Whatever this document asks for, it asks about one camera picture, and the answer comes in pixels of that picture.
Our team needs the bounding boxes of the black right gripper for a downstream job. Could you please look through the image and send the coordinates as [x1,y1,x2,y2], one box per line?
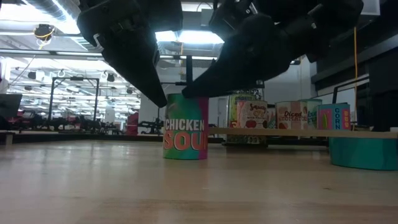
[182,14,308,99]

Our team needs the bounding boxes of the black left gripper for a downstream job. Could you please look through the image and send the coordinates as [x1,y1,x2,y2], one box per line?
[77,0,169,108]

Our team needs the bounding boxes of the yellow spaghetti sauce can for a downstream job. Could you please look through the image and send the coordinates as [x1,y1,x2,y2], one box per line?
[228,94,257,128]

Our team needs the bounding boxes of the orange cream sauce can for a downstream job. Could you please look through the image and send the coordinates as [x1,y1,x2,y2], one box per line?
[236,100,269,129]

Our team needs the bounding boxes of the green pink chicken soup can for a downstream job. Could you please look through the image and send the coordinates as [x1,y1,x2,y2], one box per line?
[162,93,210,161]

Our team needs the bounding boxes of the pink diced tomatoes can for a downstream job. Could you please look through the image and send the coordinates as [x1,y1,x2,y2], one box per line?
[275,101,308,131]

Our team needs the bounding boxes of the white teal mixed vegetables can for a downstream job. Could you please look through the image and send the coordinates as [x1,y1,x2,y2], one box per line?
[298,98,323,131]

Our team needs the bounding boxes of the blue pink corn can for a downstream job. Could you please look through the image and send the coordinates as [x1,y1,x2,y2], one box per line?
[316,103,351,131]

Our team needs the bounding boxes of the red cabinet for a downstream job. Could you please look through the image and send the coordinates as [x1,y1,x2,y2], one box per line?
[125,111,140,136]

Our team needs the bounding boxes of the black monitor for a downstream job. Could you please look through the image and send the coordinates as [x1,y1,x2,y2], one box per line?
[0,93,23,119]

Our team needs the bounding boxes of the short teal tuna can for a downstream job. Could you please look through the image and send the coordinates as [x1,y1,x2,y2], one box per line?
[328,138,398,171]

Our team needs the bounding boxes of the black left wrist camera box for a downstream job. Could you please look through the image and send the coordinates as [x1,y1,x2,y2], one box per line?
[133,0,184,34]

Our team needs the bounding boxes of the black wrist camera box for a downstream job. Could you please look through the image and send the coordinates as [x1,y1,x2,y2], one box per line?
[210,0,259,34]
[133,0,184,34]

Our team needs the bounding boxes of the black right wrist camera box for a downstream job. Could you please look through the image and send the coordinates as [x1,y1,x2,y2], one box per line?
[210,0,259,34]

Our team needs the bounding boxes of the metal box grater black handle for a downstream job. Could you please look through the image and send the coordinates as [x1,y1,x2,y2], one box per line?
[223,88,269,147]

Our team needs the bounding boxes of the wooden shelf black metal frame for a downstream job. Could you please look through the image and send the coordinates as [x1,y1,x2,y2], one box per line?
[158,54,398,141]

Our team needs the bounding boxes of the black ceiling cable reel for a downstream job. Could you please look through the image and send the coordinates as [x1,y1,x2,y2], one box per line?
[33,23,56,42]

